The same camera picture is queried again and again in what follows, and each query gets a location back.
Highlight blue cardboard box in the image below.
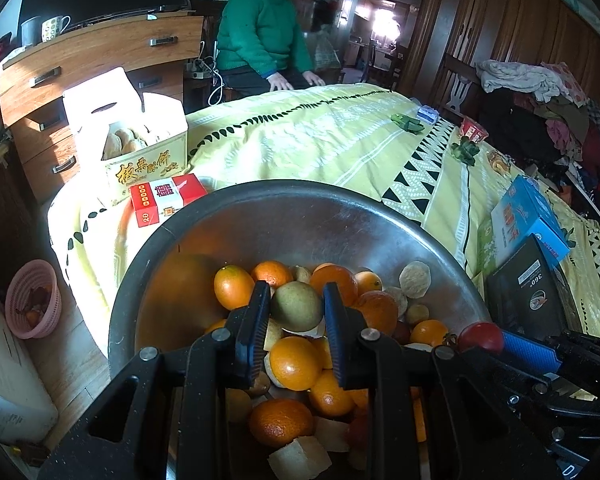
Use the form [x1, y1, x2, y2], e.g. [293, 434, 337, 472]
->
[489, 174, 572, 272]

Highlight red snack packet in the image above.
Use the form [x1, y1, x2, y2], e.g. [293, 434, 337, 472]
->
[459, 115, 490, 144]

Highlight white cable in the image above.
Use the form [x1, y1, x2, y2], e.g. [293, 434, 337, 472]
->
[207, 57, 227, 107]

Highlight pale wrinkled round fruit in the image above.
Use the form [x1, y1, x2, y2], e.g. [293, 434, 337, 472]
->
[398, 261, 433, 300]

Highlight green round fruit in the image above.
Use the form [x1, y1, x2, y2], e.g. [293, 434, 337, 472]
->
[271, 281, 325, 333]

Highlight pale fruit peel piece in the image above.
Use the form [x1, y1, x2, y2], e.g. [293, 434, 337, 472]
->
[267, 435, 334, 480]
[312, 416, 351, 454]

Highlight white power strip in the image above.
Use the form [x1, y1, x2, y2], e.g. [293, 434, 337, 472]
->
[187, 57, 216, 80]

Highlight wooden dresser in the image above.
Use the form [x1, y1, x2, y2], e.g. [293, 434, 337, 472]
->
[0, 10, 205, 207]

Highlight pile of clothes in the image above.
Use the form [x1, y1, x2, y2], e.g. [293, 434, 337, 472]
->
[474, 58, 600, 223]

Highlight white plastic container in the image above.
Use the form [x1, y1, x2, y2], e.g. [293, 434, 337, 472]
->
[0, 279, 60, 445]

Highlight pink plastic basket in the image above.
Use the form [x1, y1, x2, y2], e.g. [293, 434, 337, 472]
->
[4, 259, 63, 340]

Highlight red round fruit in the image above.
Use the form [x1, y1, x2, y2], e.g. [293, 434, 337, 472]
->
[457, 321, 505, 356]

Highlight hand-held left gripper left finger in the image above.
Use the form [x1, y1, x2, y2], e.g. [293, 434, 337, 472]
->
[37, 280, 273, 480]

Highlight red and white box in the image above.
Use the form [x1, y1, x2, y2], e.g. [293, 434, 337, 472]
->
[128, 173, 209, 229]

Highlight large metal bowl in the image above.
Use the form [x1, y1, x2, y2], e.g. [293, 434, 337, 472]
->
[107, 179, 492, 480]

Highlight green leafy item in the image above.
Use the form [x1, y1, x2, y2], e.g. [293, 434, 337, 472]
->
[390, 113, 425, 134]
[449, 139, 481, 166]

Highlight dark wooden wardrobe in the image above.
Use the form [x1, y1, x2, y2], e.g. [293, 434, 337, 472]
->
[399, 0, 600, 111]

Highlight black cardboard box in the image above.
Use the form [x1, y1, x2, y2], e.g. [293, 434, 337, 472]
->
[485, 233, 582, 342]

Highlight pile of oranges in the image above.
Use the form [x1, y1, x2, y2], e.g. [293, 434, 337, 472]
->
[204, 260, 451, 450]

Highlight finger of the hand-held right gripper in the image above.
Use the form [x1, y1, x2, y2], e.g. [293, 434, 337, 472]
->
[500, 329, 600, 386]

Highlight dark grey cup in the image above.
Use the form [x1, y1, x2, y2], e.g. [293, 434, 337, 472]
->
[19, 16, 44, 47]

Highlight dotted white mug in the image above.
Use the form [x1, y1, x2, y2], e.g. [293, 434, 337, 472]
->
[40, 14, 72, 44]

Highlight yellow patterned bedspread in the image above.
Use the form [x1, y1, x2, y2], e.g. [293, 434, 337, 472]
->
[46, 82, 600, 357]

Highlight dark wooden chair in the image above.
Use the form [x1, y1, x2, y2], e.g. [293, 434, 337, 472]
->
[437, 52, 486, 117]

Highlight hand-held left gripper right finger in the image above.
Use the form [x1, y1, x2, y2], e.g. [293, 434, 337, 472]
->
[322, 282, 561, 480]

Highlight wrapped pastry packet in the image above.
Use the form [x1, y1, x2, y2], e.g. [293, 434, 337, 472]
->
[487, 151, 512, 176]

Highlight white cardboard pastry box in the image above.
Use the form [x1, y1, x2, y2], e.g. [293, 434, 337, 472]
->
[62, 66, 190, 207]

